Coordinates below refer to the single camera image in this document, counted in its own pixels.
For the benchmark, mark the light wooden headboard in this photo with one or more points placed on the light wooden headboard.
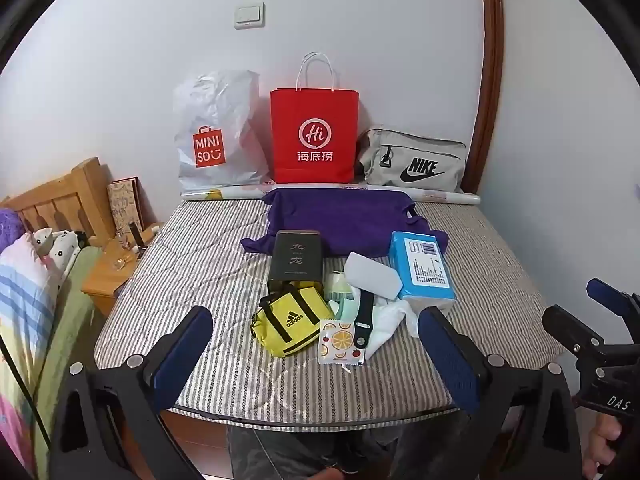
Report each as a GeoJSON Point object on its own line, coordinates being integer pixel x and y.
{"type": "Point", "coordinates": [65, 195]}

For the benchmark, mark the red paper bag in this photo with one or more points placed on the red paper bag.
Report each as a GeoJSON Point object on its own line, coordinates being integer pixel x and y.
{"type": "Point", "coordinates": [315, 110]}

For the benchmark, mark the patterned brown box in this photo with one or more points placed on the patterned brown box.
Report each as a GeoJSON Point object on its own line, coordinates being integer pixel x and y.
{"type": "Point", "coordinates": [122, 202]}

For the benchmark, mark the white wall switch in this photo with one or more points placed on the white wall switch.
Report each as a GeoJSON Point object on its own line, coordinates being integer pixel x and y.
{"type": "Point", "coordinates": [250, 16]}

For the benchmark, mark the purple towel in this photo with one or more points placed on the purple towel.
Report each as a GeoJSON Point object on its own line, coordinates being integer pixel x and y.
{"type": "Point", "coordinates": [340, 220]}

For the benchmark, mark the brown wooden door frame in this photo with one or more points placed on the brown wooden door frame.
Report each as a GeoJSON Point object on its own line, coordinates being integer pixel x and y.
{"type": "Point", "coordinates": [492, 60]}

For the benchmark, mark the purple fuzzy blanket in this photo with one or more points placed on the purple fuzzy blanket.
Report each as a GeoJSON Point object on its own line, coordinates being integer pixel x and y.
{"type": "Point", "coordinates": [10, 227]}

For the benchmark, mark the striped mattress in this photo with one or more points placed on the striped mattress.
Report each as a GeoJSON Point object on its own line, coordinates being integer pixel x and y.
{"type": "Point", "coordinates": [200, 260]}

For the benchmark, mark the small green tissue pack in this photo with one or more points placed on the small green tissue pack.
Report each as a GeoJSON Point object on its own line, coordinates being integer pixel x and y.
{"type": "Point", "coordinates": [335, 285]}

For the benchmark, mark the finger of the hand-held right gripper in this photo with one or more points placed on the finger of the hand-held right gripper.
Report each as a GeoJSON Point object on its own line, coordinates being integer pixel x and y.
{"type": "Point", "coordinates": [567, 327]}
{"type": "Point", "coordinates": [600, 290]}

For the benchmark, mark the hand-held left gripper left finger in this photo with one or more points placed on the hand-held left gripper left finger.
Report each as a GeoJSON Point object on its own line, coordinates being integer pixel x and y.
{"type": "Point", "coordinates": [182, 350]}

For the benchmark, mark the small dark object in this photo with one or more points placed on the small dark object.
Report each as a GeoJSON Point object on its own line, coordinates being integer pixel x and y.
{"type": "Point", "coordinates": [136, 234]}

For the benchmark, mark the white plastic shopping bag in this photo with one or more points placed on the white plastic shopping bag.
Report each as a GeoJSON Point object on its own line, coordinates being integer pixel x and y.
{"type": "Point", "coordinates": [215, 110]}

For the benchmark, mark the grey waist bag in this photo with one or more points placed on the grey waist bag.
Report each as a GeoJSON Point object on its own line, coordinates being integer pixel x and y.
{"type": "Point", "coordinates": [415, 152]}

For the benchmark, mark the dark tin box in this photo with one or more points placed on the dark tin box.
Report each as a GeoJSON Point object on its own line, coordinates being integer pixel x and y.
{"type": "Point", "coordinates": [295, 260]}

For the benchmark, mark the white rolled poster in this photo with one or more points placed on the white rolled poster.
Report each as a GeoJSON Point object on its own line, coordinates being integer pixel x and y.
{"type": "Point", "coordinates": [220, 194]}

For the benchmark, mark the green bed sheet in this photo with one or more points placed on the green bed sheet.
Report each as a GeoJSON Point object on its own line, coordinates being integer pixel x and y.
{"type": "Point", "coordinates": [70, 320]}

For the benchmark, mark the blue tissue pack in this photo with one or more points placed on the blue tissue pack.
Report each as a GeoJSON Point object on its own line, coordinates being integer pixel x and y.
{"type": "Point", "coordinates": [420, 265]}

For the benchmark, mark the colourful striped quilt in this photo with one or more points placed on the colourful striped quilt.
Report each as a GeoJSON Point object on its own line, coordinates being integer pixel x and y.
{"type": "Point", "coordinates": [25, 310]}

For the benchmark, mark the light wooden nightstand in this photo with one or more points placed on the light wooden nightstand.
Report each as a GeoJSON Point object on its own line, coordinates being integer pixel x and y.
{"type": "Point", "coordinates": [100, 285]}

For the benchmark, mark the small yellow bag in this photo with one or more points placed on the small yellow bag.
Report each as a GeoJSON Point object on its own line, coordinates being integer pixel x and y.
{"type": "Point", "coordinates": [290, 320]}

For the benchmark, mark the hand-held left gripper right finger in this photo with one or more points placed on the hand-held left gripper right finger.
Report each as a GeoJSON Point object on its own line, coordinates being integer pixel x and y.
{"type": "Point", "coordinates": [447, 355]}

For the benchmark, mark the fruit print packet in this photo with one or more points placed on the fruit print packet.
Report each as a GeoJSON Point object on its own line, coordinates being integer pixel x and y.
{"type": "Point", "coordinates": [340, 342]}

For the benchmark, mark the spotted plush toy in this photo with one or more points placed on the spotted plush toy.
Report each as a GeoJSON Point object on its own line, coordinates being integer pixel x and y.
{"type": "Point", "coordinates": [62, 250]}

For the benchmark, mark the person's grey shorts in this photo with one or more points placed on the person's grey shorts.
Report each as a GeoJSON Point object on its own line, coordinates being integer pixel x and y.
{"type": "Point", "coordinates": [300, 450]}

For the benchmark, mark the person's right hand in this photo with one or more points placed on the person's right hand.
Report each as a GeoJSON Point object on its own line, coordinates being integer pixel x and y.
{"type": "Point", "coordinates": [602, 442]}

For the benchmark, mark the white sock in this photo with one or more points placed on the white sock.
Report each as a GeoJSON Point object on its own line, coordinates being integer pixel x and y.
{"type": "Point", "coordinates": [392, 320]}

